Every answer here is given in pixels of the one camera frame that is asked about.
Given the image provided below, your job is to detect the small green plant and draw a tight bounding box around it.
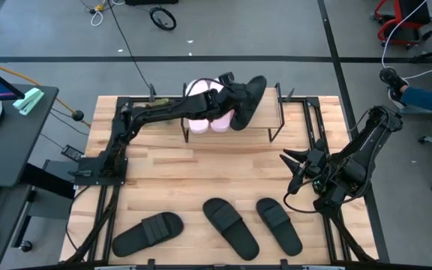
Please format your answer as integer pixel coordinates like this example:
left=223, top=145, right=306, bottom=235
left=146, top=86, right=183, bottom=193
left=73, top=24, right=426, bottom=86
left=145, top=97, right=172, bottom=109

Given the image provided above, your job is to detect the short white cable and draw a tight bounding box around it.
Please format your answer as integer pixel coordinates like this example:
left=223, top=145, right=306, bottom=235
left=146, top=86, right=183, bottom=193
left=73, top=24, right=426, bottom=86
left=90, top=3, right=105, bottom=27

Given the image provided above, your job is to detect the coiled black cable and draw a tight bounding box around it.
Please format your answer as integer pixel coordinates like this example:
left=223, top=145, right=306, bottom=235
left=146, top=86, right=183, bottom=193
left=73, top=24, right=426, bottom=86
left=148, top=6, right=177, bottom=32

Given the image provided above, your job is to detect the black metal table frame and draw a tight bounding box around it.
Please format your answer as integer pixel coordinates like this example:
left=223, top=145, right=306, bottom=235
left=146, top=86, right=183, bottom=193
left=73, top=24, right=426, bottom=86
left=88, top=95, right=352, bottom=264

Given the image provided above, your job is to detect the person's black shoe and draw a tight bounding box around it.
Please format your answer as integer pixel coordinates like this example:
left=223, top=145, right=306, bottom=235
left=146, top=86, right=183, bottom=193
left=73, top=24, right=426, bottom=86
left=379, top=66, right=409, bottom=110

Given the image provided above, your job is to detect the black slide sandal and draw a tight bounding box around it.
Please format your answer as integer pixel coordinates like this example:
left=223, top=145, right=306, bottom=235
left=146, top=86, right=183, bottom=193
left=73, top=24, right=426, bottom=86
left=229, top=75, right=268, bottom=131
left=111, top=211, right=185, bottom=258
left=202, top=197, right=260, bottom=261
left=256, top=197, right=304, bottom=257

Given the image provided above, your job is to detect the yellow cable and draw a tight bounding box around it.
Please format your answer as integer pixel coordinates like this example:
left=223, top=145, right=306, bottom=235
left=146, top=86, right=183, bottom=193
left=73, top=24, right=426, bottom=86
left=0, top=55, right=92, bottom=128

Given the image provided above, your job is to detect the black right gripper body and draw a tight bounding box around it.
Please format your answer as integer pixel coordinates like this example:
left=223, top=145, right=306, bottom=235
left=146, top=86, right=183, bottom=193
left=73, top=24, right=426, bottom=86
left=286, top=139, right=332, bottom=196

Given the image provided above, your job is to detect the long black floor cable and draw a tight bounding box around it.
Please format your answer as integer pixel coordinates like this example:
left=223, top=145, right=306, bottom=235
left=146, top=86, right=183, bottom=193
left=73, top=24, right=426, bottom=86
left=105, top=0, right=153, bottom=91

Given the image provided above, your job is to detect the dark grey desk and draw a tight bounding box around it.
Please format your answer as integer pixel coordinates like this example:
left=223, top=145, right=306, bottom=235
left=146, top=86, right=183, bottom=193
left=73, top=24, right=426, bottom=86
left=0, top=84, right=59, bottom=188

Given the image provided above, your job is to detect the person's leg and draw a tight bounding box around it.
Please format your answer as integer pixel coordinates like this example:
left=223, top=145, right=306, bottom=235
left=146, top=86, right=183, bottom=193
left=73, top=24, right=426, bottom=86
left=400, top=85, right=432, bottom=121

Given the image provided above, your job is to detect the red and black chair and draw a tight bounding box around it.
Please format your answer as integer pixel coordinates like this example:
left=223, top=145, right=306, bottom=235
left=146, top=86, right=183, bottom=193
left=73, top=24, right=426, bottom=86
left=369, top=0, right=432, bottom=49

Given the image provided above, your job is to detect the wooden shelf black metal frame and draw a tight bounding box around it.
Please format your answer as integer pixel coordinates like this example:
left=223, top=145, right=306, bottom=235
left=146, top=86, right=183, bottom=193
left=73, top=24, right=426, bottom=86
left=179, top=81, right=287, bottom=143

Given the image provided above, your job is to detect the black cable bundle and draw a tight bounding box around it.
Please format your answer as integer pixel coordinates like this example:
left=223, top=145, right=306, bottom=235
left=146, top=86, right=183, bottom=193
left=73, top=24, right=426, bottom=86
left=324, top=209, right=378, bottom=263
left=64, top=185, right=122, bottom=263

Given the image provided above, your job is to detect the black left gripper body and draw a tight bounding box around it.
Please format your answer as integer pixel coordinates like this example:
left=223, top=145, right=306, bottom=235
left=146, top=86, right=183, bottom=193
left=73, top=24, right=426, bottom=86
left=206, top=71, right=249, bottom=116

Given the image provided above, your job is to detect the pink slide sandal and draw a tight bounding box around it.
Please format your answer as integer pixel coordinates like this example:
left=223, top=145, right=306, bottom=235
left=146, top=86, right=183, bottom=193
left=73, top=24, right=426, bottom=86
left=184, top=79, right=212, bottom=135
left=210, top=80, right=236, bottom=133

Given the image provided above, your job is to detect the mint green stapler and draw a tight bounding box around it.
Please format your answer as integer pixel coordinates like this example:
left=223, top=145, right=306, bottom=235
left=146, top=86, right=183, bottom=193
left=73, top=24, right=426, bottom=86
left=12, top=87, right=45, bottom=116

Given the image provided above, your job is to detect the black looped gripper cable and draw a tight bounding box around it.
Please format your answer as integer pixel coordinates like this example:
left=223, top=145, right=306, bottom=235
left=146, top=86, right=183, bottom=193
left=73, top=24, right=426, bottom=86
left=283, top=175, right=332, bottom=215

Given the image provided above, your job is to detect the long white cable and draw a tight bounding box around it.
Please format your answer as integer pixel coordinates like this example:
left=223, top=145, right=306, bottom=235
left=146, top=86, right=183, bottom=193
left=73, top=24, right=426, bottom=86
left=381, top=0, right=432, bottom=80

